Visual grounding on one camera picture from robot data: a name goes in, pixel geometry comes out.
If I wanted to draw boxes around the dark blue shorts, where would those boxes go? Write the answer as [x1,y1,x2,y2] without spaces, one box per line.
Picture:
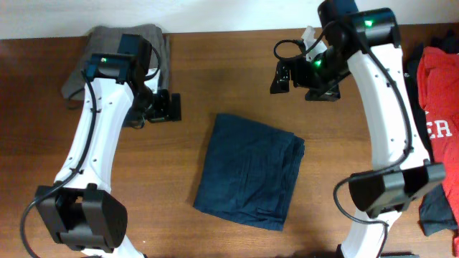
[193,113,306,231]

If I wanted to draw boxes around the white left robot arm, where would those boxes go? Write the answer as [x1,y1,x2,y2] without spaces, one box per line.
[23,34,181,257]

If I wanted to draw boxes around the folded grey shorts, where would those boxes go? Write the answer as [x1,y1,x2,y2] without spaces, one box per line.
[61,24,171,99]

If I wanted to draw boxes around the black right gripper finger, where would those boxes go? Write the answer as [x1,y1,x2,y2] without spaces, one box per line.
[270,61,290,95]
[305,85,341,102]

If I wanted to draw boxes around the black garment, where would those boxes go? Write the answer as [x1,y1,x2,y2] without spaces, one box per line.
[404,29,458,237]

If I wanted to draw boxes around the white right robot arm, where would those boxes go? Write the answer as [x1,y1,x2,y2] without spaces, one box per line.
[270,0,445,258]

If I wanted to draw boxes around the red t-shirt white letters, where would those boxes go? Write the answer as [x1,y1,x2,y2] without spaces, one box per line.
[417,47,458,237]

